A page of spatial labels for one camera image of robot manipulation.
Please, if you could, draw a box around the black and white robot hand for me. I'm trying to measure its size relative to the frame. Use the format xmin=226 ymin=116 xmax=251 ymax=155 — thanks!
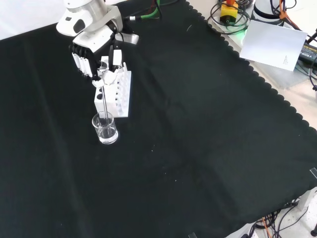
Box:
xmin=68 ymin=25 xmax=124 ymax=88

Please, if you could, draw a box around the clear glass rod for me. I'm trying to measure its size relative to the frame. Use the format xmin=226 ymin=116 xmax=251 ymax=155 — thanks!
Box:
xmin=100 ymin=85 xmax=111 ymax=136

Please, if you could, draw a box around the white test tube rack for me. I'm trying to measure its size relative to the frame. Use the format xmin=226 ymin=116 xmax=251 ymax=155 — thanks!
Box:
xmin=93 ymin=56 xmax=133 ymax=119

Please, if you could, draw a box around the small clear glass beaker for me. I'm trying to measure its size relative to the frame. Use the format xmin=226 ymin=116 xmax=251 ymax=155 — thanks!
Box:
xmin=91 ymin=111 xmax=119 ymax=145

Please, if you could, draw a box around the black bench cloth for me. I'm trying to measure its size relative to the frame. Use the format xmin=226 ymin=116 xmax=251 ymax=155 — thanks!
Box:
xmin=0 ymin=0 xmax=317 ymax=238

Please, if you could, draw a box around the yellow stop button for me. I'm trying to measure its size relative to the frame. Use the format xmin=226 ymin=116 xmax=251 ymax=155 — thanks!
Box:
xmin=219 ymin=0 xmax=240 ymax=24

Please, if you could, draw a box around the pale board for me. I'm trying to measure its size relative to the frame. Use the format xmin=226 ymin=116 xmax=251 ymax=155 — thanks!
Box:
xmin=239 ymin=19 xmax=309 ymax=73

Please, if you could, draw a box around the black power adapter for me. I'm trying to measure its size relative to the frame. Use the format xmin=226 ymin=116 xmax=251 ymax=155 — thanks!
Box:
xmin=298 ymin=44 xmax=317 ymax=65

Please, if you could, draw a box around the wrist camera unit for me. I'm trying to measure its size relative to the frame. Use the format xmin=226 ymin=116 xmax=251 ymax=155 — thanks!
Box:
xmin=121 ymin=33 xmax=140 ymax=46

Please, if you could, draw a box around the green cable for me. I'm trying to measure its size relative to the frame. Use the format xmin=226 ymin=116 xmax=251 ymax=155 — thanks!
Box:
xmin=128 ymin=0 xmax=179 ymax=22

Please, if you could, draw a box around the orange cable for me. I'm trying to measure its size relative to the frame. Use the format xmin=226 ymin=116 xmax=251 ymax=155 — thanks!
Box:
xmin=279 ymin=0 xmax=302 ymax=31

